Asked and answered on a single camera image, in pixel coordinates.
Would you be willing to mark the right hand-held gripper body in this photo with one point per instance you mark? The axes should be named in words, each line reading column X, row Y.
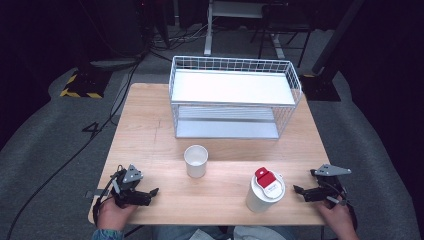
column 328, row 186

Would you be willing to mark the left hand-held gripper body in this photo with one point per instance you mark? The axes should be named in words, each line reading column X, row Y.
column 131, row 186

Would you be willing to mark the person's right hand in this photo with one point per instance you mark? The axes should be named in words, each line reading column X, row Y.
column 335, row 216

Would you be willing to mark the person's left hand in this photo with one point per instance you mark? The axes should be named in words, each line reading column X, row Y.
column 113, row 215

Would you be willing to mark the white tumbler with red lid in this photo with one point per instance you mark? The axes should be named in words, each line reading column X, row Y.
column 265, row 191

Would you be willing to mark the white paper cup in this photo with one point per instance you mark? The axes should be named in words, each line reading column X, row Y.
column 196, row 161

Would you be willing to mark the black stand with base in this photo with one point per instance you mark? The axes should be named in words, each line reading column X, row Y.
column 321, row 86

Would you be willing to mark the black chair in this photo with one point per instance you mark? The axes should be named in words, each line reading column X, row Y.
column 286, row 23

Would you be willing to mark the yellow black striped base plate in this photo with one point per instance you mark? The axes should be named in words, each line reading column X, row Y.
column 85, row 85

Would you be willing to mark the white desk frame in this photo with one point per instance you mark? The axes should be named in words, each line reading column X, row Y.
column 233, row 9

